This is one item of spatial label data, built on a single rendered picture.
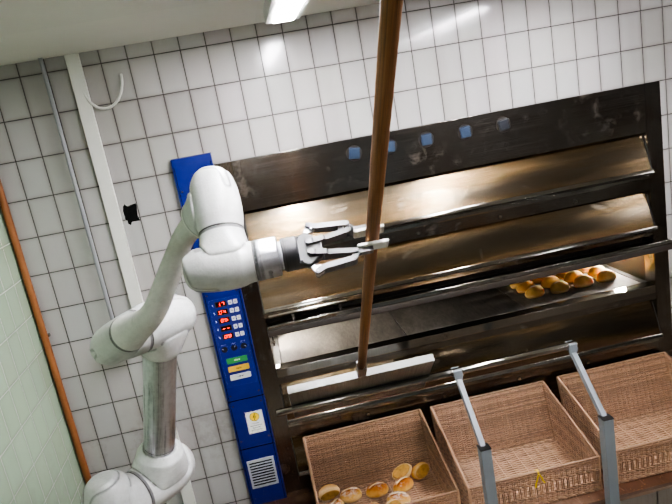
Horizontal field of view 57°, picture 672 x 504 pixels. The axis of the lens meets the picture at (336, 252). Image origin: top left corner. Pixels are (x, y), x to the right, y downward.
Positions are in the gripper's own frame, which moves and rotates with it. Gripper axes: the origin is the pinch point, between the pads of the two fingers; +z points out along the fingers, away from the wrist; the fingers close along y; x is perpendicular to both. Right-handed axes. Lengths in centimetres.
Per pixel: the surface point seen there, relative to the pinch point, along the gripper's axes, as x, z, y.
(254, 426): -156, -44, -2
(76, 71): -54, -80, -122
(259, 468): -169, -46, 13
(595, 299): -143, 120, -22
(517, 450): -173, 70, 31
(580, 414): -154, 96, 24
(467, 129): -86, 68, -87
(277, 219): -102, -17, -71
